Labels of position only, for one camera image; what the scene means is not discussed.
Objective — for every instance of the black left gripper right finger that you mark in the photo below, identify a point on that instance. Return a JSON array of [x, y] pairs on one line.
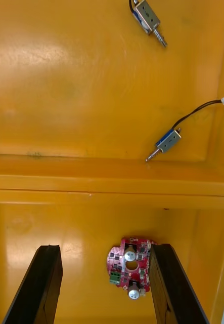
[[175, 291]]

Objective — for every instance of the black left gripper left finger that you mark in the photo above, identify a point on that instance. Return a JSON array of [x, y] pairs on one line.
[[38, 291]]

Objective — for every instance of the round red circuit board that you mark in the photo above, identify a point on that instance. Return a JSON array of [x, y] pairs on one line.
[[122, 256]]

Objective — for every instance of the yellow-orange plastic bin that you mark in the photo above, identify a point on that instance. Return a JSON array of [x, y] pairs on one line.
[[91, 227], [66, 101]]

